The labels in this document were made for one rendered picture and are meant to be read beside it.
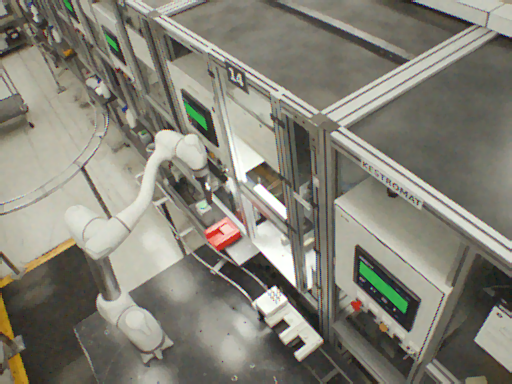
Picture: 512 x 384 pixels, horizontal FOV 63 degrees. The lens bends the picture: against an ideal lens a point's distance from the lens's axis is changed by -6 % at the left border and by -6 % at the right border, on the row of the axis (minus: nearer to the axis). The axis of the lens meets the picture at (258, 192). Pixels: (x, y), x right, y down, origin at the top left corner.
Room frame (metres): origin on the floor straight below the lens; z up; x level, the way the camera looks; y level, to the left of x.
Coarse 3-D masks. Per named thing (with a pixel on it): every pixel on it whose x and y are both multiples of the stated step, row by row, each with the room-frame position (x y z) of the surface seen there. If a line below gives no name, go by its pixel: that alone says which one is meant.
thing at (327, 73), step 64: (192, 0) 1.95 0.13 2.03; (256, 0) 1.87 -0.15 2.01; (320, 0) 1.75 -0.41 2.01; (384, 0) 1.66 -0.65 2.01; (448, 0) 1.43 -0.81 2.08; (256, 64) 1.33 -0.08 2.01; (320, 64) 1.25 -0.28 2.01; (384, 64) 1.19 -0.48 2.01; (320, 192) 0.92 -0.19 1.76; (320, 320) 0.95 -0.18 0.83
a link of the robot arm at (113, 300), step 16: (80, 208) 1.32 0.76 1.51; (64, 224) 1.29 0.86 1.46; (80, 224) 1.23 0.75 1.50; (80, 240) 1.20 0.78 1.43; (96, 272) 1.21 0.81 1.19; (112, 272) 1.23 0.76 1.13; (112, 288) 1.20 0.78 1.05; (96, 304) 1.23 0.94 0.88; (112, 304) 1.16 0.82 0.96; (128, 304) 1.19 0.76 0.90; (112, 320) 1.12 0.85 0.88
